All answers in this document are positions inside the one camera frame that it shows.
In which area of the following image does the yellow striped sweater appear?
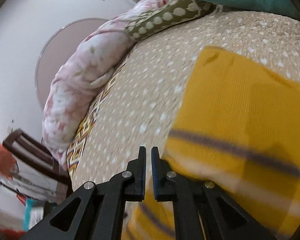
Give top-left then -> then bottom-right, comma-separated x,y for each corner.
121,45 -> 300,240

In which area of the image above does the olive spotted pillow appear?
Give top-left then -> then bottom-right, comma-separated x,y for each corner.
125,0 -> 224,42

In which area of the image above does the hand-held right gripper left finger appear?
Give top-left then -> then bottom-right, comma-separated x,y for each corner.
20,146 -> 147,240

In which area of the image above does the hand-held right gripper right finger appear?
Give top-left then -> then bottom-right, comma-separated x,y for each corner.
151,146 -> 278,240

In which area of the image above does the pink floral duvet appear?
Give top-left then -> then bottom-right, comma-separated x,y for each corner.
41,0 -> 165,166

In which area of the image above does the round wall panel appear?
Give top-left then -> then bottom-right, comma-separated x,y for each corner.
34,18 -> 111,108

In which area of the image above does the beige spotted quilt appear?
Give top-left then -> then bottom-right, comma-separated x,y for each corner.
69,11 -> 300,195

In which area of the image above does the dark wooden chair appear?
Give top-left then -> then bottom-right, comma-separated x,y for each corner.
2,129 -> 74,198

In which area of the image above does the teal cloth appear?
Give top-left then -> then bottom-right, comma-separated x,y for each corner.
23,197 -> 45,231

